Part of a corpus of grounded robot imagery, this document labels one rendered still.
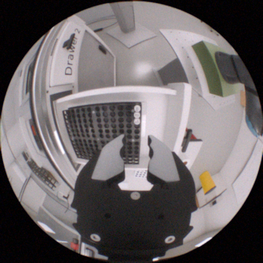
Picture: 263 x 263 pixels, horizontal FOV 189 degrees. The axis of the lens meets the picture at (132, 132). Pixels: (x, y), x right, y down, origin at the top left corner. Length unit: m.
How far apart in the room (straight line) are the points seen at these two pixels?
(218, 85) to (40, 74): 0.56
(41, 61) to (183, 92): 0.35
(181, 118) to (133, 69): 0.98
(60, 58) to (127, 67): 0.92
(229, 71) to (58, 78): 0.53
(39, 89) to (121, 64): 1.00
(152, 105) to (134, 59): 0.94
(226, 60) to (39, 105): 0.56
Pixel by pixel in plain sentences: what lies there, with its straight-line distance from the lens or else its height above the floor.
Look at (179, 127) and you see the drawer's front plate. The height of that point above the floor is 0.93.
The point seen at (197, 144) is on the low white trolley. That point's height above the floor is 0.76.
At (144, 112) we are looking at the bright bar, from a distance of 0.25.
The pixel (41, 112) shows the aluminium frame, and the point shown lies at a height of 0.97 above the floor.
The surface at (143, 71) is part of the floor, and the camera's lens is 1.11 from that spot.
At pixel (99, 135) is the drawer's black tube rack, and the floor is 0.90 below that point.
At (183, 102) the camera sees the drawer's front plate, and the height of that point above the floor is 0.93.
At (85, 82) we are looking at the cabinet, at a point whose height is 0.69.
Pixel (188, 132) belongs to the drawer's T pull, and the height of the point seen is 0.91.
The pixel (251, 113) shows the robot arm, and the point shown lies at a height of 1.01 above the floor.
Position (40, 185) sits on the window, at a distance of 0.30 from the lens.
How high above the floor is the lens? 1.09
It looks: 62 degrees down
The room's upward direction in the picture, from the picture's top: 173 degrees counter-clockwise
